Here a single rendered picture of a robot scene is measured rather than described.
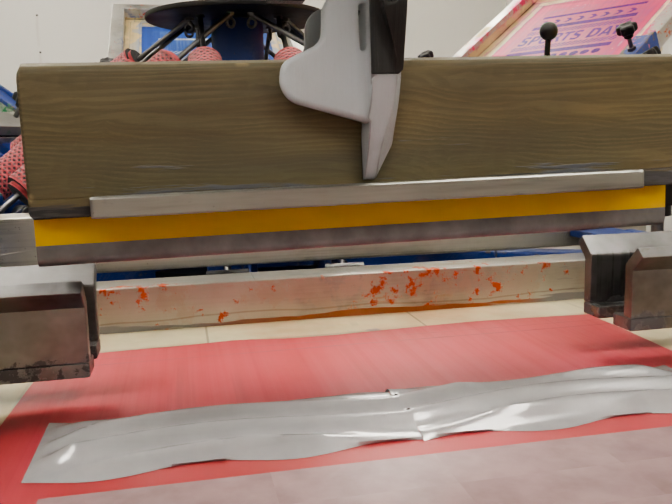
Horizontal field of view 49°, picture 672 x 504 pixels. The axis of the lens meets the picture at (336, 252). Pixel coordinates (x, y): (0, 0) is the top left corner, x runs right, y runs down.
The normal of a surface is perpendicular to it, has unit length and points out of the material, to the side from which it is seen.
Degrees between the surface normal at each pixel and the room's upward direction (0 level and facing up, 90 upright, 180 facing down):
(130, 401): 0
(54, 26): 90
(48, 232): 89
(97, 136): 89
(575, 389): 33
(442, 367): 0
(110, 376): 0
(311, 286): 90
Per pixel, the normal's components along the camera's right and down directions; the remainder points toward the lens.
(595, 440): -0.03, -0.99
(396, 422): 0.11, -0.74
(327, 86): 0.21, 0.04
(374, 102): 0.21, 0.37
